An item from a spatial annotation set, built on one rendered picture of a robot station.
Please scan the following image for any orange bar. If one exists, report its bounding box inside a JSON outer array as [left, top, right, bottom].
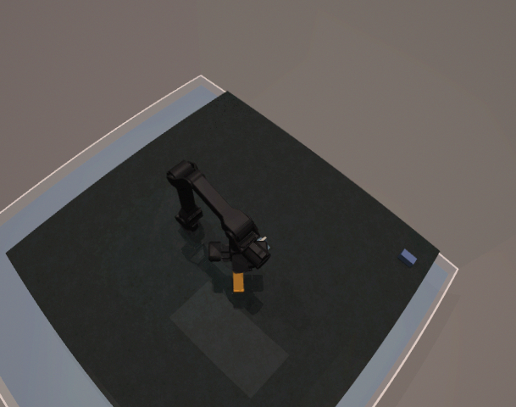
[[233, 272, 243, 293]]

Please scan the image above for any small blue block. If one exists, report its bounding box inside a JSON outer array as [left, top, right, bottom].
[[397, 249, 417, 267]]

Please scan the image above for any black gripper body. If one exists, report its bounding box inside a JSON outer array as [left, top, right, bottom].
[[208, 241, 268, 262]]

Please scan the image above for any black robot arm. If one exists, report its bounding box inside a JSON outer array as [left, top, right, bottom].
[[167, 160, 271, 274]]

